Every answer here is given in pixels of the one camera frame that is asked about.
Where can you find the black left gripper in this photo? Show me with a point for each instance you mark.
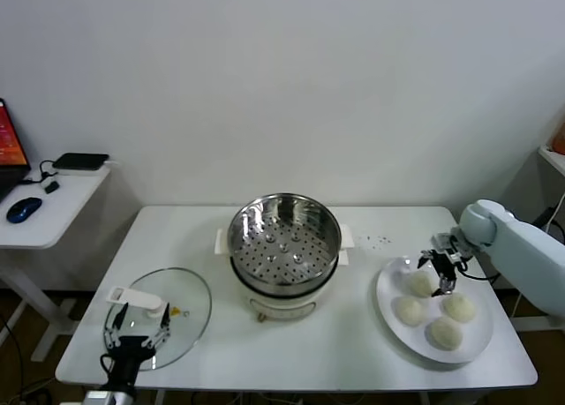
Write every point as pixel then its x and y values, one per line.
pixel 130 352

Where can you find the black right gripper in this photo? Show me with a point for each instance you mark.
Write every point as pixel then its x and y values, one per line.
pixel 443 266

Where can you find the white steamed baozi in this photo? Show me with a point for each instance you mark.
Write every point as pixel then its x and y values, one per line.
pixel 459 307
pixel 420 284
pixel 446 333
pixel 408 311

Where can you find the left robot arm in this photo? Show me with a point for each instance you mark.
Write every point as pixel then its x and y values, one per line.
pixel 106 399

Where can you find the stainless steel steamer basket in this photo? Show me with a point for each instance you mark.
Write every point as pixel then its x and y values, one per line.
pixel 282 250

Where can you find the large white plate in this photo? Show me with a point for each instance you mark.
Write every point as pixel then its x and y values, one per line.
pixel 393 290

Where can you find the dark crumbs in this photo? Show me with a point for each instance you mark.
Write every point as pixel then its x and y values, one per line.
pixel 383 241

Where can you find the small white desk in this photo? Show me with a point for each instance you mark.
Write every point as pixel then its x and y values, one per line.
pixel 44 228

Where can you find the white electric cooker pot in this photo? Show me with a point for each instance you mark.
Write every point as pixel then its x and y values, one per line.
pixel 282 301

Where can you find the blue computer mouse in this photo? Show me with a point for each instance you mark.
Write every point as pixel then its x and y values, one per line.
pixel 24 208

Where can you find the flat black device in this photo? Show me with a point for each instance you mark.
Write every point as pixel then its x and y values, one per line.
pixel 79 161

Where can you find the orange object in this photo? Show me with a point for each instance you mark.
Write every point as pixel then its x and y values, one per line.
pixel 559 142

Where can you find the laptop with red screen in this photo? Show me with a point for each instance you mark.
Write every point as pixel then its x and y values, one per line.
pixel 9 144

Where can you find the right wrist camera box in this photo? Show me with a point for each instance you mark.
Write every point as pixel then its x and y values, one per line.
pixel 443 241

